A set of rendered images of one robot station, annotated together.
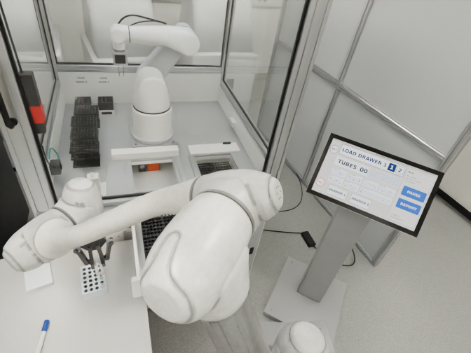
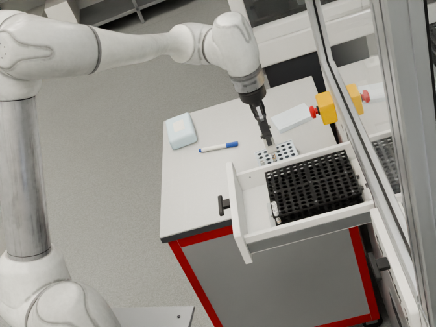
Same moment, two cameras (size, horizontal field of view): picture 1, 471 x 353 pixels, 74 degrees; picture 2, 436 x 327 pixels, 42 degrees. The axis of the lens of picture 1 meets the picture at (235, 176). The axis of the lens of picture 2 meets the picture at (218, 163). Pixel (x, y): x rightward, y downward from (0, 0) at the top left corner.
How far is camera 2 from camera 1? 1.50 m
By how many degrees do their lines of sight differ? 89
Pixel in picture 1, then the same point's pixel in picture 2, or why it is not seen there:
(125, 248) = not seen: hidden behind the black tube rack
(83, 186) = (220, 21)
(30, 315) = (246, 132)
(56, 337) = (220, 156)
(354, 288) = not seen: outside the picture
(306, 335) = (60, 296)
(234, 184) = (15, 19)
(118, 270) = not seen: hidden behind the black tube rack
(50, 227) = (176, 29)
